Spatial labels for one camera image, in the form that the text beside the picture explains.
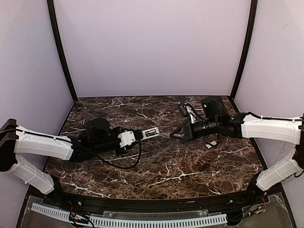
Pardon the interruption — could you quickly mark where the white battery cover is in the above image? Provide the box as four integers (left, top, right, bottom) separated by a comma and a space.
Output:
206, 141, 218, 149

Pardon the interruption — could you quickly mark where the white remote control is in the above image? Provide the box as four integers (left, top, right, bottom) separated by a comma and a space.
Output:
138, 127, 160, 141

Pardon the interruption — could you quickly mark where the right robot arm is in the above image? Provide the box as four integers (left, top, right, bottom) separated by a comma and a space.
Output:
170, 96, 304, 194

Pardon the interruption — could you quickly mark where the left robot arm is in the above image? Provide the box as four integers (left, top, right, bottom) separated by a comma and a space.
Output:
0, 118, 142, 195

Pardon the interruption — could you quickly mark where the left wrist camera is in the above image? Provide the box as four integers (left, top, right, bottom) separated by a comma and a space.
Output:
118, 130, 143, 148

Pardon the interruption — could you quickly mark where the white right cable duct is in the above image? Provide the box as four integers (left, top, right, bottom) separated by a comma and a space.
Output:
90, 214, 228, 228

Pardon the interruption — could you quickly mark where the white cable duct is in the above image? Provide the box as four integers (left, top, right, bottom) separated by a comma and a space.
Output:
90, 214, 228, 228
31, 203, 70, 222

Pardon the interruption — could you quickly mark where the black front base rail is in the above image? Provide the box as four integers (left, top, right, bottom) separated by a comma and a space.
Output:
27, 184, 290, 219

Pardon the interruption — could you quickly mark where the white left cable duct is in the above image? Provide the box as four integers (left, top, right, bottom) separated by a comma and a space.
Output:
31, 203, 70, 222

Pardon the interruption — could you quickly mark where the black right corner post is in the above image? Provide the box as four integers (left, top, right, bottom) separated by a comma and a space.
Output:
230, 0, 258, 100

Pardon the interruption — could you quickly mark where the black corner post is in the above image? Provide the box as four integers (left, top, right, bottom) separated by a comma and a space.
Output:
47, 0, 78, 103
230, 0, 258, 100

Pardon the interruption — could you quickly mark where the black left corner post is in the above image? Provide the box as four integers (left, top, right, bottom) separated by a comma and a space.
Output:
47, 0, 78, 103

